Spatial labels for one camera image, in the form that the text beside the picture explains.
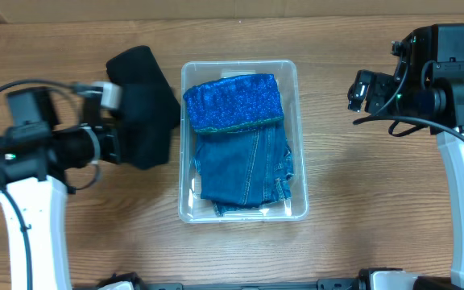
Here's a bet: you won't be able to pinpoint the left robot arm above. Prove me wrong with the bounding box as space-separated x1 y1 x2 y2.
0 82 122 289

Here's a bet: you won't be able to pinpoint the blue jeans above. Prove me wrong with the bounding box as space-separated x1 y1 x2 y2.
193 121 294 216

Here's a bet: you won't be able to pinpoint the black rolled cloth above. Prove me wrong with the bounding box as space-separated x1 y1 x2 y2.
106 45 168 85

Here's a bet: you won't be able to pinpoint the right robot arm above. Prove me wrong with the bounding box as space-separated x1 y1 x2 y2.
347 23 464 289

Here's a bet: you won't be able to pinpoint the black cloth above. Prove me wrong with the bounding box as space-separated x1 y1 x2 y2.
118 84 180 170
106 45 168 85

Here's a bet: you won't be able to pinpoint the clear plastic container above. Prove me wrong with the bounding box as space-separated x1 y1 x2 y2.
178 60 309 224

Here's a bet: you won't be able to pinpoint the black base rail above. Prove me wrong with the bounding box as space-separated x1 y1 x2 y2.
74 272 363 290

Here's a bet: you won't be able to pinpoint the sparkly blue cloth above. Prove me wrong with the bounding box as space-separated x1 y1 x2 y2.
183 73 284 134

